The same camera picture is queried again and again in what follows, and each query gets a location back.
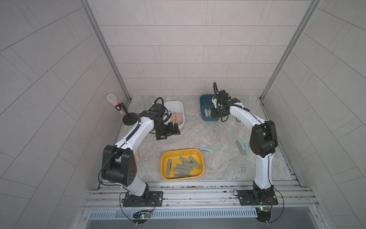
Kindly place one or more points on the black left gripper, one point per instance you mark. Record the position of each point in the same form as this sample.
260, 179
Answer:
169, 131

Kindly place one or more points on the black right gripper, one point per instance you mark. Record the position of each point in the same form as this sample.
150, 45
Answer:
214, 114

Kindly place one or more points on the dark teal storage box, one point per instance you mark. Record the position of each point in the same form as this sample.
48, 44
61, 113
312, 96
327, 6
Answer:
206, 103

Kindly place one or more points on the yellow storage box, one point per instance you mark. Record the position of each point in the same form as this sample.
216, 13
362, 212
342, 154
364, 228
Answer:
177, 163

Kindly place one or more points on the mint folding knife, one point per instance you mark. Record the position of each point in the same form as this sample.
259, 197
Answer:
242, 144
206, 149

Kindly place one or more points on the mint knife edge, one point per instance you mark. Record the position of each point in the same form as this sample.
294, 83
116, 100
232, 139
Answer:
247, 149

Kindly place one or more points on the olive folding knife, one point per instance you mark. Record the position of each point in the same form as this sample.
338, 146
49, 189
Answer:
240, 148

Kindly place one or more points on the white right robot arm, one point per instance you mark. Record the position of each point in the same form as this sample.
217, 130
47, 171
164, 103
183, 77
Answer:
263, 139

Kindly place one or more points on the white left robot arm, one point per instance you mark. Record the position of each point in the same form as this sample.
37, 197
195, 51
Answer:
119, 164

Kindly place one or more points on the white storage box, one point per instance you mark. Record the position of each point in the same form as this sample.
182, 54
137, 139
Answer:
177, 107

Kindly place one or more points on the black microphone stand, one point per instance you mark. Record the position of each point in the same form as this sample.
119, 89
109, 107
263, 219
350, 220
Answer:
129, 118

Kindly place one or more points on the pink folding knife front left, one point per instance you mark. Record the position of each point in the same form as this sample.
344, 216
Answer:
137, 157

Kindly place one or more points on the pink toy microphone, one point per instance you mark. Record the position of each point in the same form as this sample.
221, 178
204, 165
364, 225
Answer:
113, 100

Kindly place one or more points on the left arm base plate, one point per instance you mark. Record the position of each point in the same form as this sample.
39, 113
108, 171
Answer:
153, 199

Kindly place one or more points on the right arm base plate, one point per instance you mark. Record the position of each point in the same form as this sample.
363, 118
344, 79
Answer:
253, 198

